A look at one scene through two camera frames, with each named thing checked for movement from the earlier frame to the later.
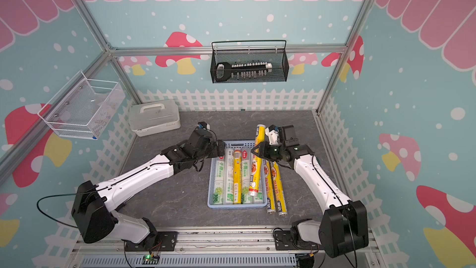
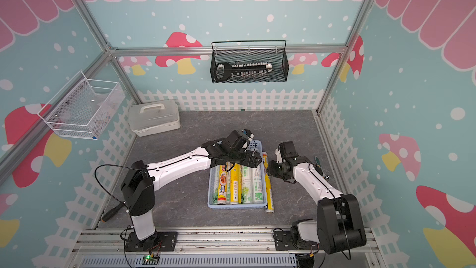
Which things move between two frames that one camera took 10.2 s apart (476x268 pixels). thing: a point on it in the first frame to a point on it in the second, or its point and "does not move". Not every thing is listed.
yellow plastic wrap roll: [269, 194] does not move
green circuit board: [149, 259] does not move
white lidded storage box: [149, 118] does not move
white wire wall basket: [83, 108] does not move
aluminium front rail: [207, 241] does not move
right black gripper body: [272, 152] to [277, 170]
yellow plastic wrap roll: [279, 193] to [222, 184]
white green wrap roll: [246, 176] does not move
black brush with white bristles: [242, 70] does not move
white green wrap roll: [218, 190] does not move
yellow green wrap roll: [256, 161] to [235, 184]
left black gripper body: [211, 152] to [243, 157]
